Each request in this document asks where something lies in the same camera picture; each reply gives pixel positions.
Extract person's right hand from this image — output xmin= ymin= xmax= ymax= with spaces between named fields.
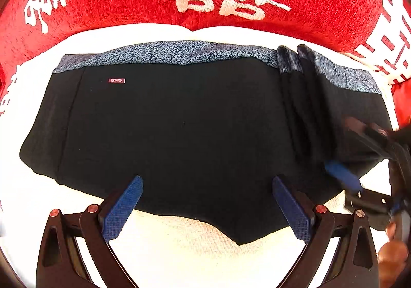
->
xmin=375 ymin=222 xmax=411 ymax=288

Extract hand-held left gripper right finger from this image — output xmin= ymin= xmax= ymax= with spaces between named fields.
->
xmin=272 ymin=175 xmax=380 ymax=288

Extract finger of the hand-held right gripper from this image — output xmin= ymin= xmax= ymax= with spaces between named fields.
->
xmin=343 ymin=116 xmax=400 ymax=162
xmin=324 ymin=160 xmax=400 ymax=215

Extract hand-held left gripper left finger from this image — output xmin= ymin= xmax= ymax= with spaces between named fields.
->
xmin=35 ymin=175 xmax=144 ymax=288

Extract cream blanket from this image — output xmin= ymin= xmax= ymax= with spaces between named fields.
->
xmin=0 ymin=23 xmax=399 ymax=288

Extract black pants with blue trim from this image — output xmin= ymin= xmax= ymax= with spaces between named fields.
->
xmin=19 ymin=40 xmax=395 ymax=246

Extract red ornamental pillow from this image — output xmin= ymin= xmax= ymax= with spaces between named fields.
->
xmin=389 ymin=82 xmax=411 ymax=131

